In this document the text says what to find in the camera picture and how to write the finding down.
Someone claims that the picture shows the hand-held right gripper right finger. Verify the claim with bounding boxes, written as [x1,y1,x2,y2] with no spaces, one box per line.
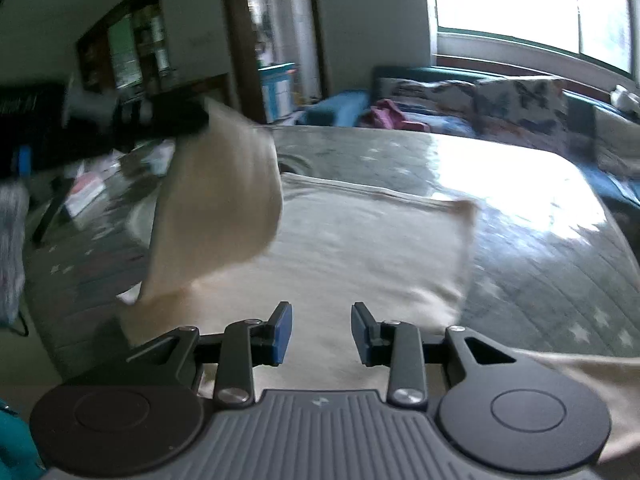
[351,301,567,407]

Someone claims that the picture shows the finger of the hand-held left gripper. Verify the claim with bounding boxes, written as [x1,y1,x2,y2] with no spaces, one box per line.
[116,96,211,139]

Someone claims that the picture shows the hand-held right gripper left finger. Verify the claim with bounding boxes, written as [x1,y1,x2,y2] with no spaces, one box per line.
[65,301,294,407]

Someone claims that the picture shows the cream fleece garment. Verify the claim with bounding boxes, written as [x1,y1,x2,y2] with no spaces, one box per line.
[117,97,640,467]

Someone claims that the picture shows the white pink tissue pack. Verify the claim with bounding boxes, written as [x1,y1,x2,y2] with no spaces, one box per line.
[65,160,111,217]

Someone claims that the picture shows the dark wooden cabinet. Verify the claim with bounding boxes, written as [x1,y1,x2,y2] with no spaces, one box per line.
[75,0,237,112]

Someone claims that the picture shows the blue white box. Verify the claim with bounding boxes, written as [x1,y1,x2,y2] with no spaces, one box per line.
[256,61,299,124]

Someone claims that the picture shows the teal sofa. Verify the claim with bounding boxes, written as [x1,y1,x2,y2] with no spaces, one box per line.
[295,65,640,221]

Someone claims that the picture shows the magenta cloth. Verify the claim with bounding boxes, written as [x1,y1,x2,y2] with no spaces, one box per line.
[359,98,432,134]

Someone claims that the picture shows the butterfly print cushion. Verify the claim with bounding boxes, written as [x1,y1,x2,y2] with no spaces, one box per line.
[474,76,570,157]
[384,77,477,117]

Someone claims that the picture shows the teal object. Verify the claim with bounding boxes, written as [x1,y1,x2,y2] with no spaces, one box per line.
[0,399,45,480]

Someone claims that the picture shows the grey pillow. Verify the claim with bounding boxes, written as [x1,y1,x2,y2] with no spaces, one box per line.
[592,107,640,178]

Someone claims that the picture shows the green framed window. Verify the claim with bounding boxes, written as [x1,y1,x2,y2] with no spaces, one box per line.
[429,0,640,77]

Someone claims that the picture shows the dark wooden door frame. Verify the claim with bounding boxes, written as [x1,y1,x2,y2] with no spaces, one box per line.
[219,0,332,127]

